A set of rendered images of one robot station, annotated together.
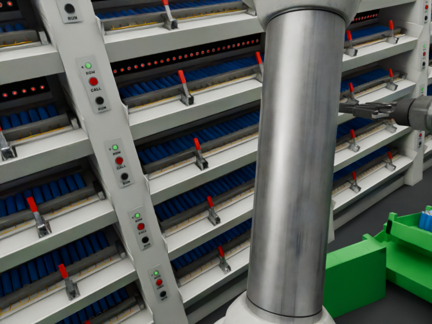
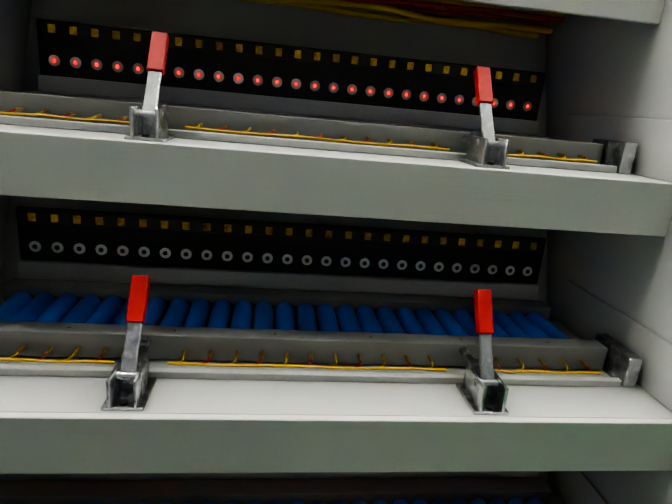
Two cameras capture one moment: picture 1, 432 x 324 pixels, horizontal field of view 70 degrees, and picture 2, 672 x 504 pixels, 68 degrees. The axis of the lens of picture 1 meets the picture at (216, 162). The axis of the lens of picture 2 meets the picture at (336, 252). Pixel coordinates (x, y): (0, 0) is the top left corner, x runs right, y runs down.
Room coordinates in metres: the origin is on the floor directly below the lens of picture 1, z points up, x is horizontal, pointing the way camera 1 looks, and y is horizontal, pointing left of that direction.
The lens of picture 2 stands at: (0.55, -0.22, 0.61)
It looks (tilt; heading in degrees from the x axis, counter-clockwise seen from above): 6 degrees up; 21
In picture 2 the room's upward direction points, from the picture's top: 2 degrees clockwise
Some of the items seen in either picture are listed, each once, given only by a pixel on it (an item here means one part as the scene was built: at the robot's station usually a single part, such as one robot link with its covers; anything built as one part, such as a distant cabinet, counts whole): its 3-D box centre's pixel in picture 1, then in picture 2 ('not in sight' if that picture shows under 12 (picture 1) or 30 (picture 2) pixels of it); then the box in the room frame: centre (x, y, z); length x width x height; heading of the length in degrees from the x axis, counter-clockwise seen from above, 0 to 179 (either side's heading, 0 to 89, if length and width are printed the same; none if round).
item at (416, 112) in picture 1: (427, 113); not in sight; (0.74, -0.55, 0.59); 0.09 x 0.06 x 0.09; 118
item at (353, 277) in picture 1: (336, 280); not in sight; (0.75, -0.30, 0.10); 0.30 x 0.08 x 0.20; 101
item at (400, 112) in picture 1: (398, 111); not in sight; (0.80, -0.52, 0.59); 0.09 x 0.08 x 0.07; 28
